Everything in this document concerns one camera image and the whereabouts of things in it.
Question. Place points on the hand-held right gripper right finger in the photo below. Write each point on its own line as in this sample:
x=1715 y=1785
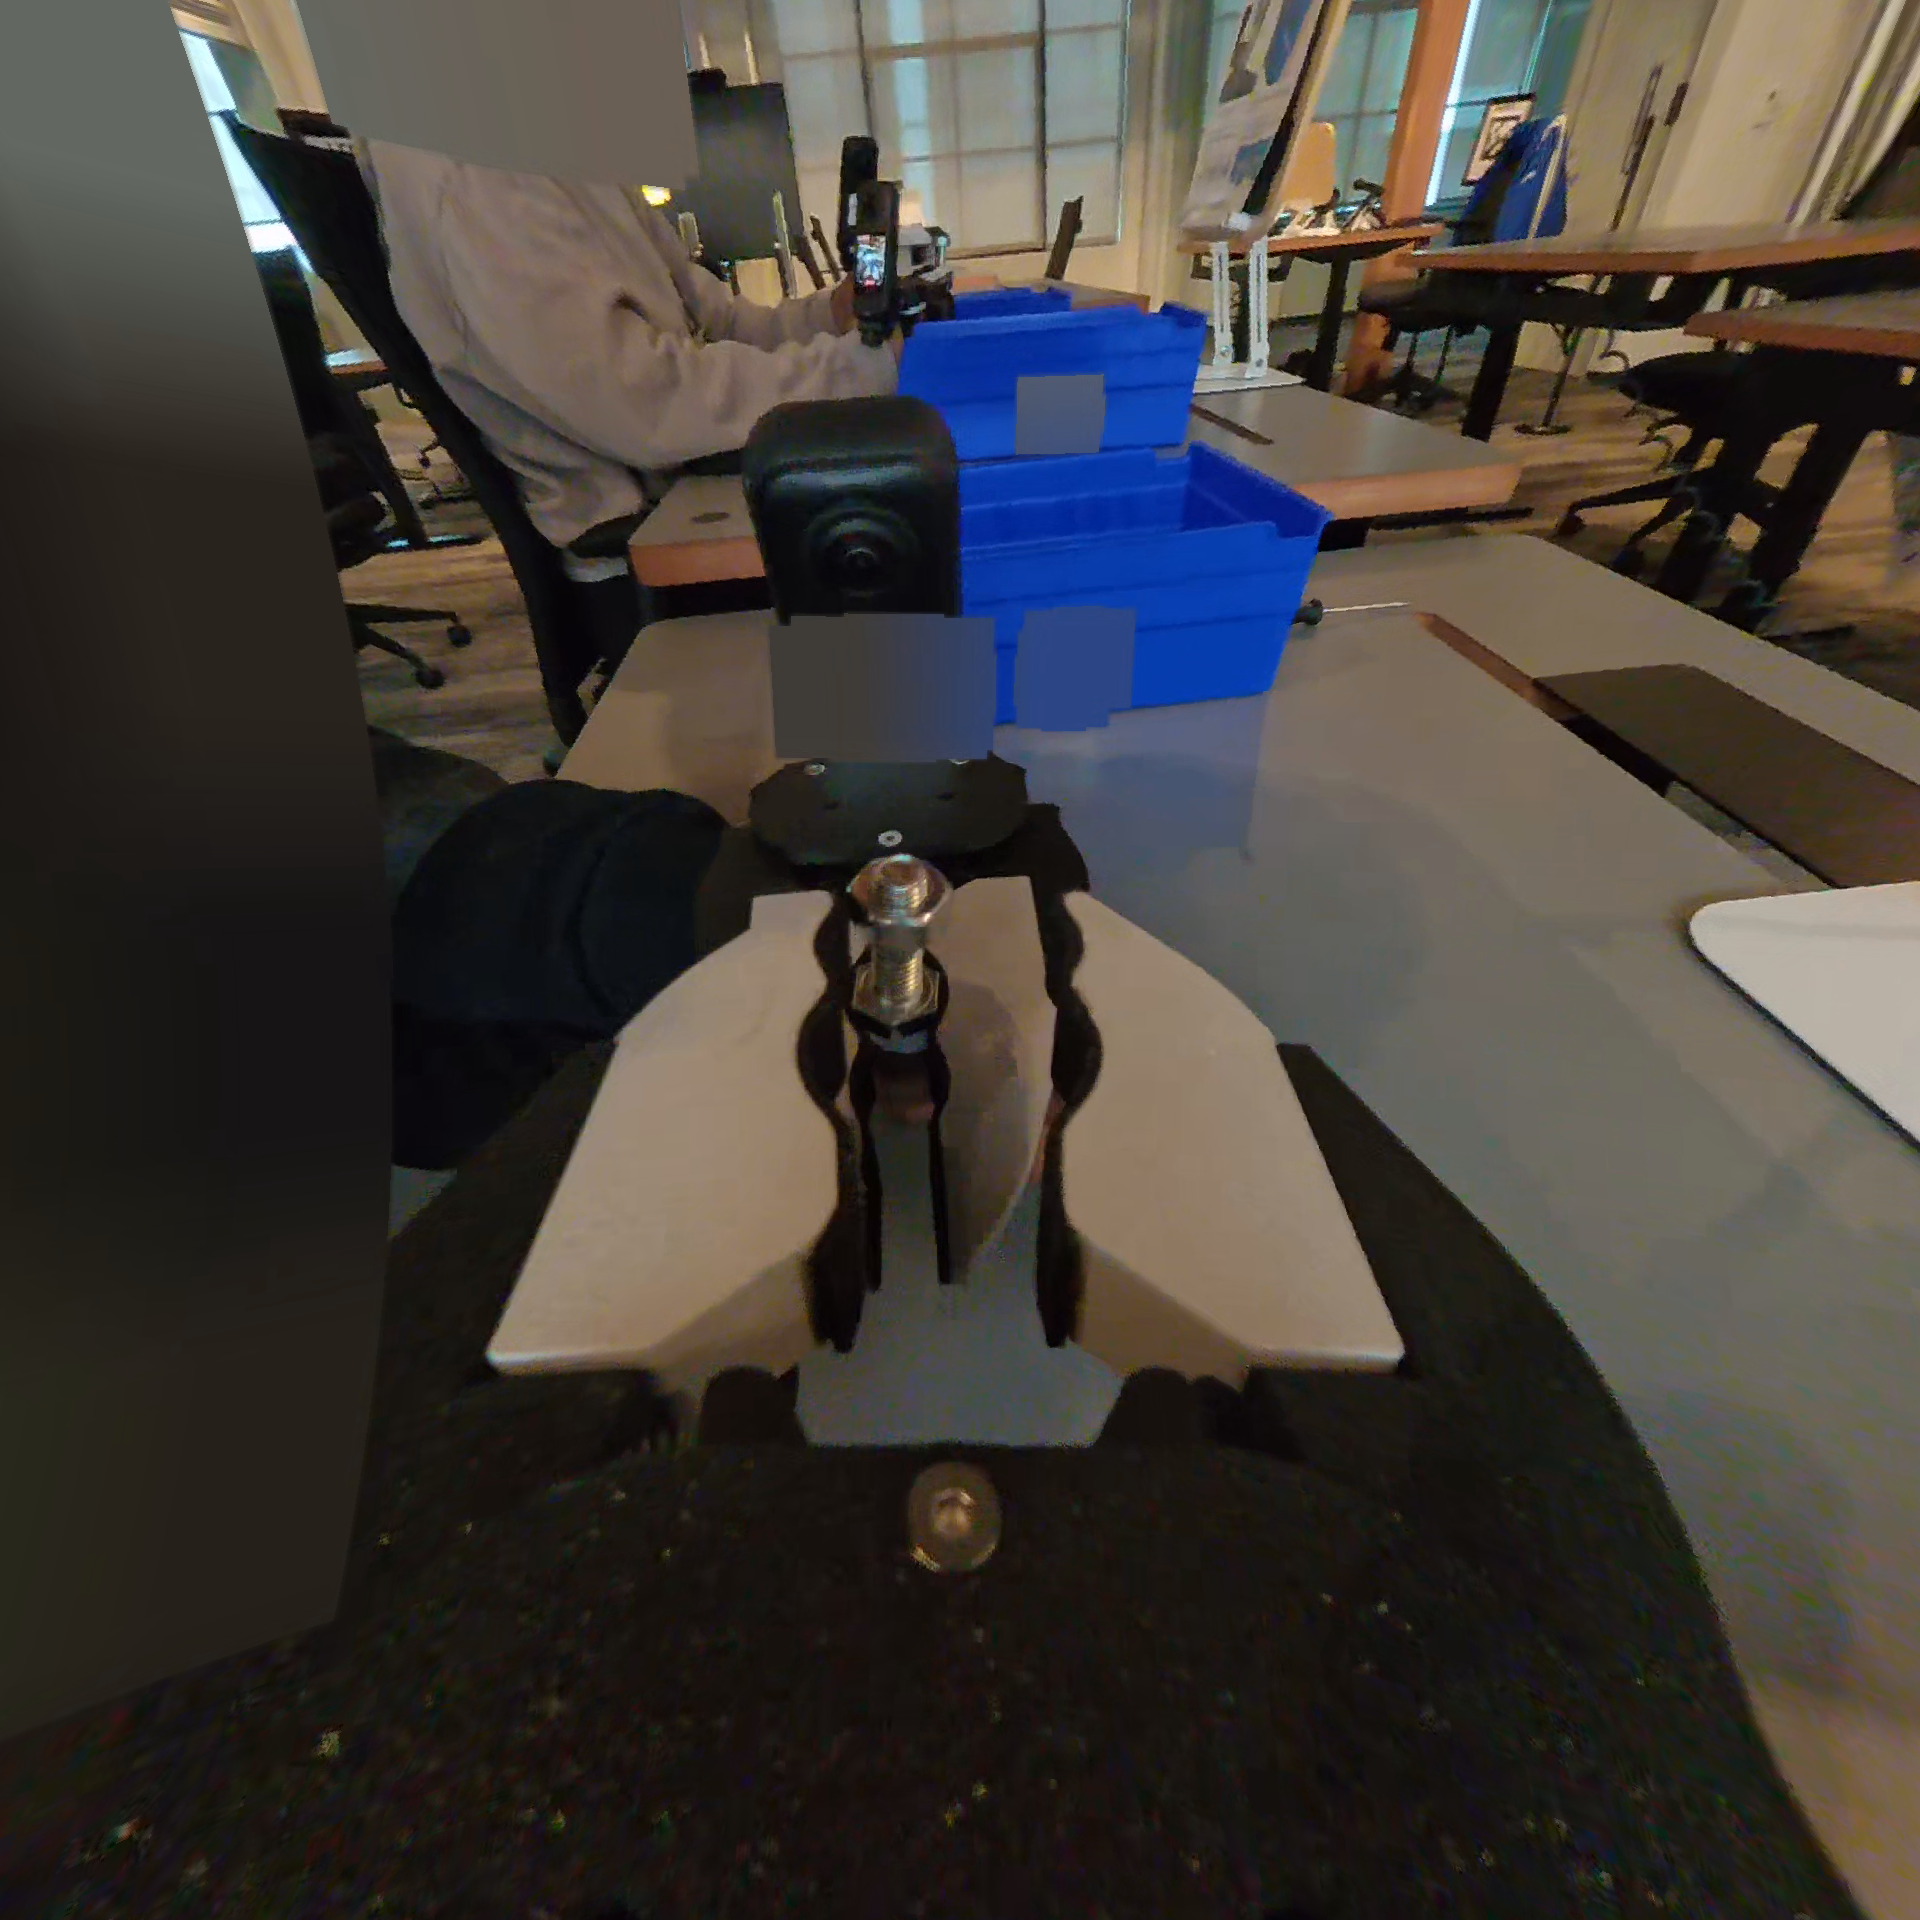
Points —
x=1214 y=1185

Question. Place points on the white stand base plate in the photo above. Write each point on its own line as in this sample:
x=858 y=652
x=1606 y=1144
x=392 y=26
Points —
x=1829 y=989

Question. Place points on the wooden pillar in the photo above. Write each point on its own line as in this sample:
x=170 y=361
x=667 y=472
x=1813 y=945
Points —
x=1418 y=134

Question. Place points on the black office chair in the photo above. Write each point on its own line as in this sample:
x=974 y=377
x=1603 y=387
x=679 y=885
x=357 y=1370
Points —
x=1694 y=435
x=450 y=451

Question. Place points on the blue jacket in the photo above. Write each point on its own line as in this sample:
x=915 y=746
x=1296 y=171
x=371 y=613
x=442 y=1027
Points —
x=1522 y=180

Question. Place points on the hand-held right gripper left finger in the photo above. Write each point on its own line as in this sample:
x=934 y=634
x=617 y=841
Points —
x=674 y=1185

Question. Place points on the display board on easel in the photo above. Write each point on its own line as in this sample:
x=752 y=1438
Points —
x=1254 y=106

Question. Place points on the black flat mat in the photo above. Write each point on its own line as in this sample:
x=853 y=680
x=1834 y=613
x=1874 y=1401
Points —
x=1741 y=763

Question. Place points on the silver hex nut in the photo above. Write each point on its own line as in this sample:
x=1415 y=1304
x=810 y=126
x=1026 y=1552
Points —
x=896 y=897

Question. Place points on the blue plastic bin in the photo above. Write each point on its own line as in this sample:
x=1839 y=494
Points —
x=1050 y=338
x=1171 y=585

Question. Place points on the dark screen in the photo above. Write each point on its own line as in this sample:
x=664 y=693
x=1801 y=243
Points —
x=744 y=165

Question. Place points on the thin metal tool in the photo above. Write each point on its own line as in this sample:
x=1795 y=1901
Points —
x=1310 y=610

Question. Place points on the small wooden table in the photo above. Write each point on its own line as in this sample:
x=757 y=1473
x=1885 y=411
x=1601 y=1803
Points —
x=1349 y=241

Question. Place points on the wood edged desk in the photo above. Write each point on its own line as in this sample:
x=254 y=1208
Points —
x=1394 y=465

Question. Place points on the silver bolt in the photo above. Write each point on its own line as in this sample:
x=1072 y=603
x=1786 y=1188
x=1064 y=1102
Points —
x=896 y=953

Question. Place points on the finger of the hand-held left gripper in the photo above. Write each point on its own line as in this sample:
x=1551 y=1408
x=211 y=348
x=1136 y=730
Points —
x=1001 y=1078
x=867 y=1185

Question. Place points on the wooden top office desk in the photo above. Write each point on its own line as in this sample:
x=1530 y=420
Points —
x=1650 y=248
x=1816 y=323

